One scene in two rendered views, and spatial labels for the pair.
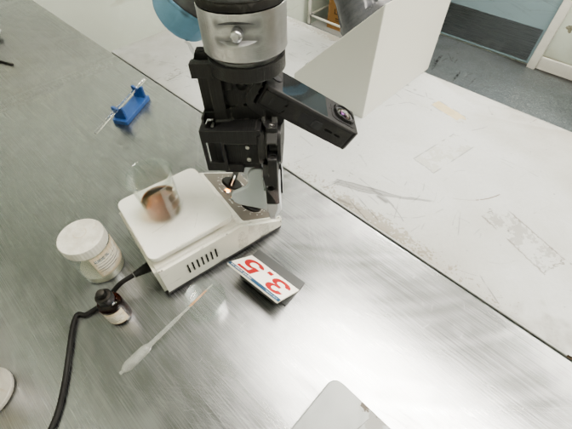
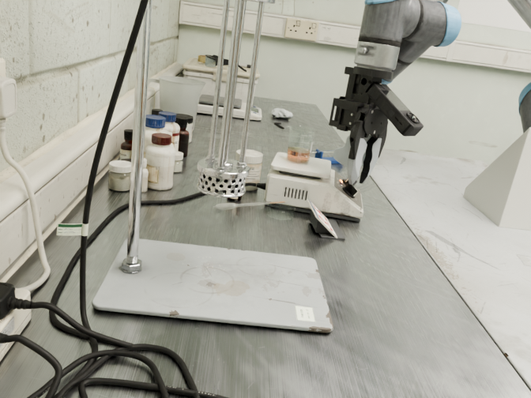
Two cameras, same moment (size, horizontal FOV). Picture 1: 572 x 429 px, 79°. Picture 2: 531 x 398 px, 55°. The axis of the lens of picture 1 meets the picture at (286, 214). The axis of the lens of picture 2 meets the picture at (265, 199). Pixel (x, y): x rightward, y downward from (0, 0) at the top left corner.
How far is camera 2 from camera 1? 71 cm
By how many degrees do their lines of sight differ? 46
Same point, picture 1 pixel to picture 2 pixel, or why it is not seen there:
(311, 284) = (348, 242)
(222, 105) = (351, 91)
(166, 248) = (283, 166)
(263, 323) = (300, 234)
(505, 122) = not seen: outside the picture
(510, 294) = (498, 317)
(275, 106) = (374, 95)
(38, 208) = not seen: hidden behind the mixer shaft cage
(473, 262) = (489, 297)
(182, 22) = not seen: hidden behind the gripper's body
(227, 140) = (344, 106)
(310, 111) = (389, 103)
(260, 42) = (374, 56)
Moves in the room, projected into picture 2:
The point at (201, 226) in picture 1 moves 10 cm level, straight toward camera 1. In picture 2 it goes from (308, 170) to (291, 182)
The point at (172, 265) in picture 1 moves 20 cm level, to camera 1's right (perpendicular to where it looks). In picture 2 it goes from (278, 178) to (362, 212)
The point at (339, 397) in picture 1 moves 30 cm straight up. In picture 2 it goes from (306, 262) to (342, 66)
